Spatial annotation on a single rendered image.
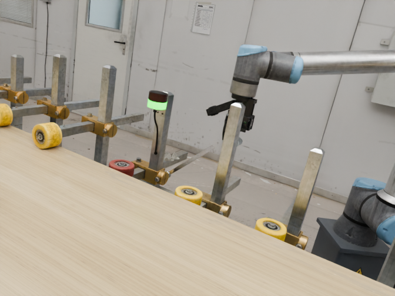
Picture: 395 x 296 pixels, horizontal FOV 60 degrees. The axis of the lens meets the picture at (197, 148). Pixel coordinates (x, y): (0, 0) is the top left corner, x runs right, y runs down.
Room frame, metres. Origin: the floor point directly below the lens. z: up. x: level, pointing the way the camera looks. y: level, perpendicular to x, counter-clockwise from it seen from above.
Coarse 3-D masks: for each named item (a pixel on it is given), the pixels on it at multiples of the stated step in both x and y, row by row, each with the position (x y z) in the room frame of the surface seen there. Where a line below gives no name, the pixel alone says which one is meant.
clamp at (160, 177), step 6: (132, 162) 1.13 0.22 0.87; (138, 162) 1.14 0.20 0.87; (144, 162) 1.15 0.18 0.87; (144, 168) 1.11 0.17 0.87; (162, 168) 1.12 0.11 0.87; (150, 174) 1.09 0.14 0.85; (156, 174) 1.08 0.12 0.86; (162, 174) 1.08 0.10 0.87; (168, 174) 1.11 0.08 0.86; (150, 180) 1.09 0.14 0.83; (156, 180) 1.07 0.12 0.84; (162, 180) 1.08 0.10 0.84
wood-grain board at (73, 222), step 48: (0, 144) 0.99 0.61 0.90; (0, 192) 0.72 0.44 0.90; (48, 192) 0.76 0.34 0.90; (96, 192) 0.81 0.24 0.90; (144, 192) 0.86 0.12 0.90; (0, 240) 0.55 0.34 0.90; (48, 240) 0.57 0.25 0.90; (96, 240) 0.60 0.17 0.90; (144, 240) 0.64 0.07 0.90; (192, 240) 0.67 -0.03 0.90; (240, 240) 0.71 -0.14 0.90; (0, 288) 0.43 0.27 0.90; (48, 288) 0.45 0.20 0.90; (96, 288) 0.47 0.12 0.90; (144, 288) 0.49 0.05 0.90; (192, 288) 0.52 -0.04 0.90; (240, 288) 0.54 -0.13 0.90; (288, 288) 0.57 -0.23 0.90; (336, 288) 0.60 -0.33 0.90; (384, 288) 0.63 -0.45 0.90
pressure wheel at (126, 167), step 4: (112, 160) 1.02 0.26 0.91; (116, 160) 1.03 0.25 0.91; (120, 160) 1.03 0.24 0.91; (124, 160) 1.04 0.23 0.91; (112, 164) 0.99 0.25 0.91; (116, 164) 1.00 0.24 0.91; (120, 164) 1.00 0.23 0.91; (124, 164) 1.01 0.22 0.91; (128, 164) 1.02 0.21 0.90; (132, 164) 1.02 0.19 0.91; (112, 168) 0.98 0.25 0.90; (116, 168) 0.97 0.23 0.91; (120, 168) 0.97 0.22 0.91; (124, 168) 0.98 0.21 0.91; (128, 168) 0.99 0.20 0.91; (132, 168) 1.00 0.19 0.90; (124, 172) 0.97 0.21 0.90; (128, 172) 0.98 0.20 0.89; (132, 172) 1.00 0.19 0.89
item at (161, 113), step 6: (150, 90) 1.07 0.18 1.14; (156, 90) 1.09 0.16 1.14; (162, 102) 1.05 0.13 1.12; (150, 108) 1.06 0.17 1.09; (156, 114) 1.10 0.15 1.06; (162, 114) 1.09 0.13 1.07; (156, 126) 1.08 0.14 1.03; (156, 132) 1.09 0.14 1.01; (156, 138) 1.09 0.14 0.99; (156, 144) 1.09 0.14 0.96
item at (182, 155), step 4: (180, 152) 1.36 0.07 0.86; (184, 152) 1.37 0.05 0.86; (180, 156) 1.32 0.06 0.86; (184, 156) 1.35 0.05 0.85; (164, 160) 1.23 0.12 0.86; (176, 160) 1.30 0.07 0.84; (180, 160) 1.33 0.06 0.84; (164, 164) 1.21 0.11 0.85; (168, 164) 1.24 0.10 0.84; (172, 164) 1.27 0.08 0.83; (136, 168) 1.11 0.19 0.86; (164, 168) 1.22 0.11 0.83; (136, 172) 1.07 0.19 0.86; (140, 172) 1.08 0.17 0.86; (144, 172) 1.10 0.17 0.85; (132, 176) 1.04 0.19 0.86; (136, 176) 1.06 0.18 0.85; (140, 176) 1.09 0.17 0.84
